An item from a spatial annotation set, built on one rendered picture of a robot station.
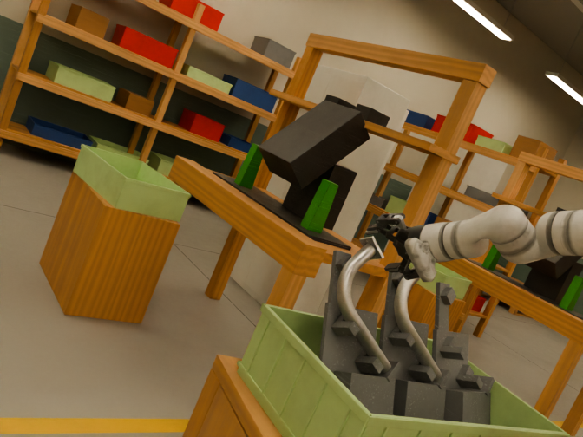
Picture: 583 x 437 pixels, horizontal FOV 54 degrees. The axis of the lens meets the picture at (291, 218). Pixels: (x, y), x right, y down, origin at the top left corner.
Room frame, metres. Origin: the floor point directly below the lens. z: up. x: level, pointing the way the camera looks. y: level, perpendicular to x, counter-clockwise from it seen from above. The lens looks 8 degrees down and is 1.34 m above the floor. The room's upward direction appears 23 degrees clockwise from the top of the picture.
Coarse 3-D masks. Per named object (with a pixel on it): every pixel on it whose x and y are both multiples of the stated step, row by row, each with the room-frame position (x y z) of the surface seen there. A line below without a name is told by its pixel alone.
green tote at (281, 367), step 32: (288, 320) 1.27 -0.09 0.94; (320, 320) 1.32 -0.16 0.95; (256, 352) 1.19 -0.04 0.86; (288, 352) 1.11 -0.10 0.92; (256, 384) 1.15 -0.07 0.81; (288, 384) 1.08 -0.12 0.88; (320, 384) 1.01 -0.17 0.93; (288, 416) 1.05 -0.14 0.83; (320, 416) 0.98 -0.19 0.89; (352, 416) 0.92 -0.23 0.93; (384, 416) 0.91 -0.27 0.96; (512, 416) 1.33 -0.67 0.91; (544, 416) 1.29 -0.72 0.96
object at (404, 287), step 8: (408, 280) 1.29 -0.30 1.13; (416, 280) 1.31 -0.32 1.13; (400, 288) 1.28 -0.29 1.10; (408, 288) 1.28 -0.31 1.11; (400, 296) 1.27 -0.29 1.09; (408, 296) 1.28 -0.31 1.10; (400, 304) 1.27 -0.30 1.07; (400, 312) 1.26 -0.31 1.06; (400, 320) 1.26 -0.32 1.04; (408, 320) 1.26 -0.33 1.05; (400, 328) 1.27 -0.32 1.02; (408, 328) 1.26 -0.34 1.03; (416, 336) 1.27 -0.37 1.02; (416, 344) 1.27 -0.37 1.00; (416, 352) 1.28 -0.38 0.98; (424, 352) 1.28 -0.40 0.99; (424, 360) 1.28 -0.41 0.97; (432, 360) 1.29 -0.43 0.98; (432, 368) 1.28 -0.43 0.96; (440, 376) 1.29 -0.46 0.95
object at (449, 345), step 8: (448, 336) 1.38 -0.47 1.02; (448, 344) 1.36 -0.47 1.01; (456, 344) 1.38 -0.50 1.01; (440, 352) 1.36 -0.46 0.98; (448, 352) 1.34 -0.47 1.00; (456, 352) 1.32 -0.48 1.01; (464, 352) 1.33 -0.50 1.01; (464, 368) 1.40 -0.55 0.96; (464, 376) 1.38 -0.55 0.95; (472, 376) 1.37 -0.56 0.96; (464, 384) 1.38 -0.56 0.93; (472, 384) 1.36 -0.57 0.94; (480, 384) 1.36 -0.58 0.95
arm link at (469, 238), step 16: (496, 208) 0.98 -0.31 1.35; (512, 208) 0.96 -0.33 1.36; (448, 224) 1.06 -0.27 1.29; (464, 224) 1.03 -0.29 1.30; (480, 224) 0.99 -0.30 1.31; (496, 224) 0.95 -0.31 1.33; (512, 224) 0.94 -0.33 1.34; (448, 240) 1.04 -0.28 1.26; (464, 240) 1.01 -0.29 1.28; (480, 240) 1.01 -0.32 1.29; (496, 240) 0.96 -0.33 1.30; (512, 240) 0.95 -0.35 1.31; (464, 256) 1.03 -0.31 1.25; (480, 256) 1.03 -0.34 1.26
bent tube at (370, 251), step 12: (360, 240) 1.27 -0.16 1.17; (372, 240) 1.25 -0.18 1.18; (360, 252) 1.23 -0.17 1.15; (372, 252) 1.24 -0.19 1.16; (348, 264) 1.20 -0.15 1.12; (360, 264) 1.21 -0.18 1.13; (348, 276) 1.19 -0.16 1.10; (348, 288) 1.18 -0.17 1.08; (348, 300) 1.17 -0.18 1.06; (348, 312) 1.17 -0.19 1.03; (360, 324) 1.18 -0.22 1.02; (360, 336) 1.18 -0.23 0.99; (372, 336) 1.19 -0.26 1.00; (372, 348) 1.18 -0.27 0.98; (384, 360) 1.20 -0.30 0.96; (384, 372) 1.20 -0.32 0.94
